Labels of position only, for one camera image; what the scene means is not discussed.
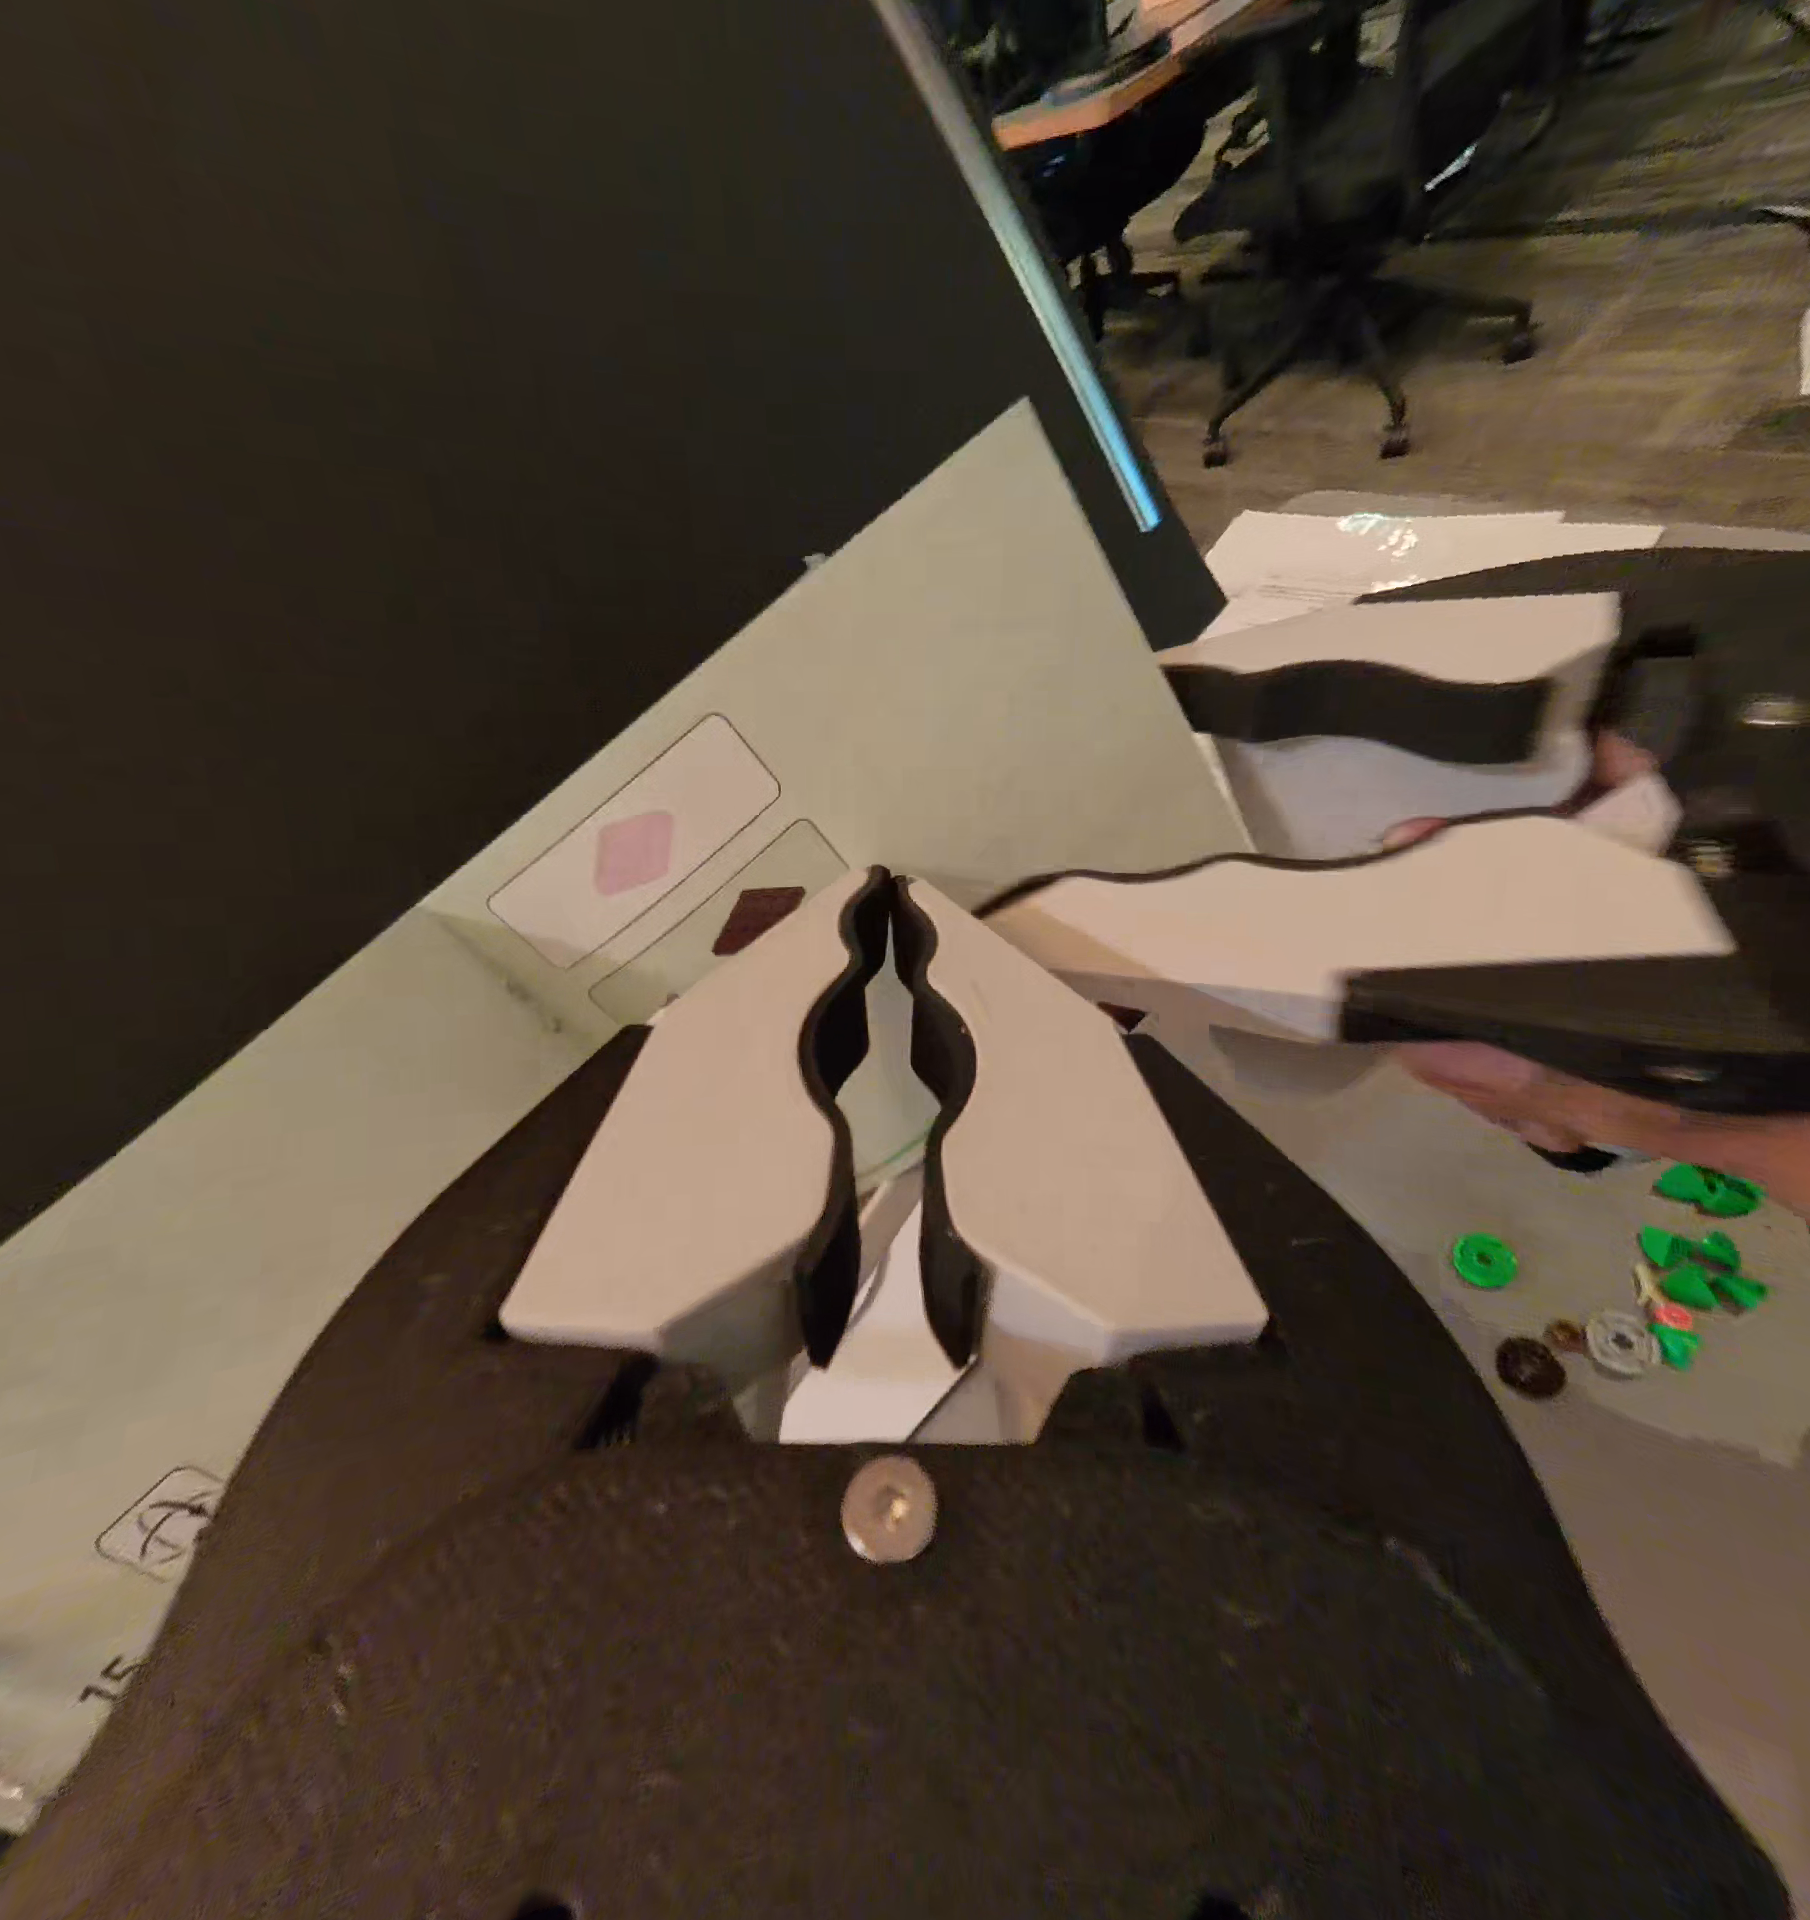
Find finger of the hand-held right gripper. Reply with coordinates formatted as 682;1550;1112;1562
978;808;1743;1048
1157;593;1624;775

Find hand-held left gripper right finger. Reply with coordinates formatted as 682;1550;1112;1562
890;877;1271;1449

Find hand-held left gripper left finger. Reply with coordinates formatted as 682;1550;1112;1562
501;869;895;1376

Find brick instruction booklet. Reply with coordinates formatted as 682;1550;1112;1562
0;397;1255;1835

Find person's right hand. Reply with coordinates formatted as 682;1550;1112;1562
1403;1043;1810;1255

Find printed paper sheet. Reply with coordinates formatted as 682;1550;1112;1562
1203;508;1671;640

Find cluster of green leaf pieces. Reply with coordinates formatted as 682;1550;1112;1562
1452;1161;1810;1370

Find black office chair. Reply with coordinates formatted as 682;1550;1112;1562
1175;0;1540;465

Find wooden office desk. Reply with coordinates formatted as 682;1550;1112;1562
991;0;1297;152

